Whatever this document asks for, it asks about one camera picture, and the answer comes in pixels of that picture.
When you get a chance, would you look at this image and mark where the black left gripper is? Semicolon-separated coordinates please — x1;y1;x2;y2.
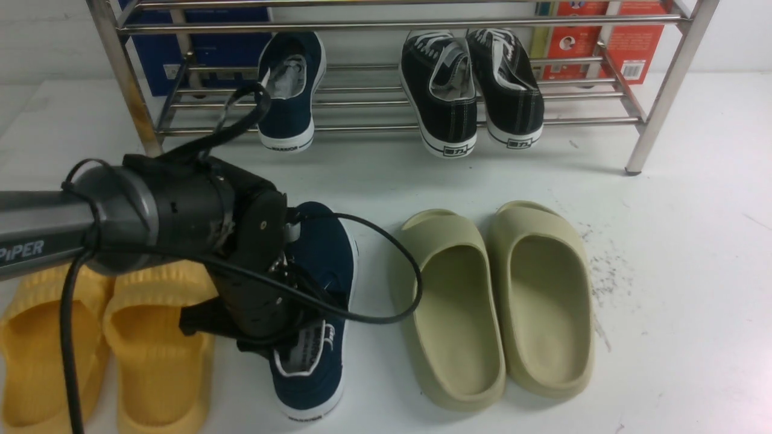
179;159;314;356

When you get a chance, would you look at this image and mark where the navy blue canvas sneaker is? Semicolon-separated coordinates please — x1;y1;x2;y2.
268;201;358;422

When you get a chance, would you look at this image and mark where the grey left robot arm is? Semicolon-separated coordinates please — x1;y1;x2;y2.
1;156;321;353

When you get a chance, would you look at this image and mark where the navy sneaker on rack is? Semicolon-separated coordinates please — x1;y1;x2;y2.
258;32;326;153

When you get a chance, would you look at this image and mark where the stainless steel shoe rack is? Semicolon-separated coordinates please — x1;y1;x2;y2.
87;1;719;175

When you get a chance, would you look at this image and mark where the right yellow slide sandal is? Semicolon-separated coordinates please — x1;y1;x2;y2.
103;261;216;433

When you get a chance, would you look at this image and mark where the yellow slide sandal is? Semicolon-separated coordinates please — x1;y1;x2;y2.
103;261;216;433
1;265;114;433

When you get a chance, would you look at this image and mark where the left olive green slide sandal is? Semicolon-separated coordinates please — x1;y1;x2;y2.
395;209;505;412

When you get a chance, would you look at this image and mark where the olive green slide sandal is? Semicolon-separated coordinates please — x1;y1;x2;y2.
395;209;505;412
486;201;595;400

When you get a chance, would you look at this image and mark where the left yellow slide sandal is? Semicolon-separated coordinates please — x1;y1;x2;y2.
1;265;114;433

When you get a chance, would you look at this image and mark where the blue cardboard box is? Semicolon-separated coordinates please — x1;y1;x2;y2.
130;7;273;97

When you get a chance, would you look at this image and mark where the right olive green slide sandal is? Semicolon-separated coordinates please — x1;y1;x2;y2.
486;201;595;400

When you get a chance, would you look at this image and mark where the left black canvas sneaker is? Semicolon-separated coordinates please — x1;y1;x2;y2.
398;30;478;159

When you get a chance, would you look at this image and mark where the black canvas sneaker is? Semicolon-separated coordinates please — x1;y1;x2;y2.
398;30;478;159
465;28;544;150

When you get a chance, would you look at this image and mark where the right black canvas sneaker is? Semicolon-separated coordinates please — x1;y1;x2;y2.
465;28;544;150

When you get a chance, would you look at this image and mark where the red cardboard box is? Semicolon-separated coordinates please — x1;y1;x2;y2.
530;2;665;85

